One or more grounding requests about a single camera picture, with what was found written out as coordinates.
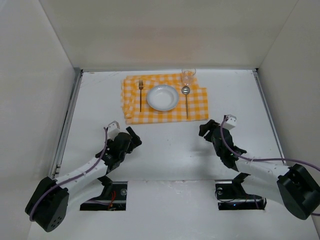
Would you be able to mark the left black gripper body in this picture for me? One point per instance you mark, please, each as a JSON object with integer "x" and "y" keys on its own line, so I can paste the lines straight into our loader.
{"x": 130, "y": 139}

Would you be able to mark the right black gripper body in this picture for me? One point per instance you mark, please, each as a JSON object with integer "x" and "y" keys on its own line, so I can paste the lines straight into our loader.
{"x": 211, "y": 130}

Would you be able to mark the gold handled spoon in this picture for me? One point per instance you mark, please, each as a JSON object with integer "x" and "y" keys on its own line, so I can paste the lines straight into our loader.
{"x": 185, "y": 91}

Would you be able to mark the yellow checkered cloth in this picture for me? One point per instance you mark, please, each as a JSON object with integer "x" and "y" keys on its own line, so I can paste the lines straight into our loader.
{"x": 197, "y": 100}

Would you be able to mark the white plate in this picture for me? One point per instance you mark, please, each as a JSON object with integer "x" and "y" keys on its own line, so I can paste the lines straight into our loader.
{"x": 162, "y": 98}

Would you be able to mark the gold handled fork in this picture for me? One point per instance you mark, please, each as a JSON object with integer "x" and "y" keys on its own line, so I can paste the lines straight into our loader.
{"x": 141, "y": 87}

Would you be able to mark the clear plastic cup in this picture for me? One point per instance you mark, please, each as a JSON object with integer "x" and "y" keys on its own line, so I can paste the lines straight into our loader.
{"x": 188, "y": 76}

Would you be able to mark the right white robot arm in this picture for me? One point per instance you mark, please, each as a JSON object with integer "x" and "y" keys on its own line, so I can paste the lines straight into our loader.
{"x": 291, "y": 186}

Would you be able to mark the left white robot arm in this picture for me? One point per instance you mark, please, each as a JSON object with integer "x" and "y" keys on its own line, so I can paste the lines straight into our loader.
{"x": 53, "y": 198}

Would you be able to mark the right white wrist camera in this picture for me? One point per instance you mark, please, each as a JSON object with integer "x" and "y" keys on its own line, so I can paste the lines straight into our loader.
{"x": 230, "y": 122}

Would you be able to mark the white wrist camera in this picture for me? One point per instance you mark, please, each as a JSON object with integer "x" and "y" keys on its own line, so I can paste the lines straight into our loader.
{"x": 230, "y": 122}
{"x": 113, "y": 129}

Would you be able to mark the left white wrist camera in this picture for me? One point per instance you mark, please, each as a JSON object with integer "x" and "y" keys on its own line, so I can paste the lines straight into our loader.
{"x": 113, "y": 129}

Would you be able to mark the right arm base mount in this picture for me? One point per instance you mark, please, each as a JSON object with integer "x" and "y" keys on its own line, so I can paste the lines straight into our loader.
{"x": 231, "y": 196}

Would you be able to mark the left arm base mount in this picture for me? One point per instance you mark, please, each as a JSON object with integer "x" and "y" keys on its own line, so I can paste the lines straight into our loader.
{"x": 113, "y": 198}

